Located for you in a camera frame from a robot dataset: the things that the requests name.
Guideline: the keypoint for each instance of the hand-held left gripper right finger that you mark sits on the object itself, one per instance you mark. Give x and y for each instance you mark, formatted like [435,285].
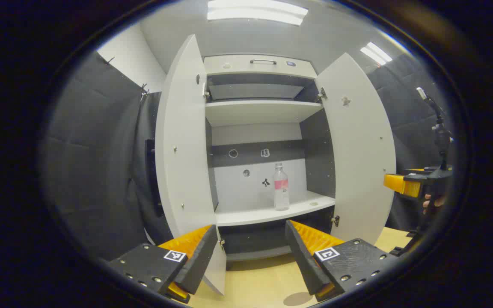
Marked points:
[302,261]

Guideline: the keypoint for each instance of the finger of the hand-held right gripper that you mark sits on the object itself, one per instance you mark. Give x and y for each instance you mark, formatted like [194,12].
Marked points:
[420,170]
[402,185]

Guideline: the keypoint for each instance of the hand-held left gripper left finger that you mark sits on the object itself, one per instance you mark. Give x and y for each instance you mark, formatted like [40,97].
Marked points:
[199,261]

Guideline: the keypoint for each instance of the white cabinet door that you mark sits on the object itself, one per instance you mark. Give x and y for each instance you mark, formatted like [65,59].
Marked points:
[182,149]
[357,162]

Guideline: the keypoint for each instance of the clear plastic bottle pink label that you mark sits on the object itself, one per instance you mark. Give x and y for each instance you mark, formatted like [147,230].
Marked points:
[281,196]

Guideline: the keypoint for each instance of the white cabinet drawer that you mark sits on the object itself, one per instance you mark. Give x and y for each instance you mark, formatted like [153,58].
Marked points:
[238,65]

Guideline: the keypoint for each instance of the small ceiling light panel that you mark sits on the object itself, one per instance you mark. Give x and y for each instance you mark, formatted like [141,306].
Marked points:
[376,53]

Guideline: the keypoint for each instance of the black backdrop cloth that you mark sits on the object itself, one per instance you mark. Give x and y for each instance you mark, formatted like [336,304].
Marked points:
[92,162]

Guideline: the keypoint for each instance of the large ceiling light panel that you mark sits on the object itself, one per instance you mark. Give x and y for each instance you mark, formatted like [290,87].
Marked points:
[255,13]

